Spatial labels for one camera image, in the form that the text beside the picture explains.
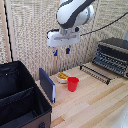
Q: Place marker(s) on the white black Franka robot arm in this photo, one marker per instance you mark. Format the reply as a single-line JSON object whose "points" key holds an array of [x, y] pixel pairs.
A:
{"points": [[71, 13]]}

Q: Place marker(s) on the beige woven folding screen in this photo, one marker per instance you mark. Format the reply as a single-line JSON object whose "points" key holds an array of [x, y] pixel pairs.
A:
{"points": [[31, 33]]}

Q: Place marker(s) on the white bowl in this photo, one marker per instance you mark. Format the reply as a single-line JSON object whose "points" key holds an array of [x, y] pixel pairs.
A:
{"points": [[61, 80]]}

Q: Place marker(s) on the black toaster oven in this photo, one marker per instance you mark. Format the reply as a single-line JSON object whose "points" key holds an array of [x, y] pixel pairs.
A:
{"points": [[115, 45]]}

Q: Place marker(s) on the yellow food pieces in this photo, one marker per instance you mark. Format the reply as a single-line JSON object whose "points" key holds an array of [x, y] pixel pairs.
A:
{"points": [[62, 76]]}

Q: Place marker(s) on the blue book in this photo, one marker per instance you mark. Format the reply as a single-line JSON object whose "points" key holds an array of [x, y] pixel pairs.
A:
{"points": [[47, 84]]}

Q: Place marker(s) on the black fabric storage bag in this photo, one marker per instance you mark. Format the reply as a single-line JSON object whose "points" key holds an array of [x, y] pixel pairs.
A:
{"points": [[20, 96]]}

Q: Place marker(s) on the red plastic cup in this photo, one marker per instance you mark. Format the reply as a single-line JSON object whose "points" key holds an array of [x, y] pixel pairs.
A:
{"points": [[73, 84]]}

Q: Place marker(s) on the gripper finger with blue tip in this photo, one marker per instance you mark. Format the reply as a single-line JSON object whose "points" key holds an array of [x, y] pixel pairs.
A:
{"points": [[68, 50], [55, 52]]}

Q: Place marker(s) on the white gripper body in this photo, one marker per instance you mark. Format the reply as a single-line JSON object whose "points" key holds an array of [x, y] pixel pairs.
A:
{"points": [[63, 39]]}

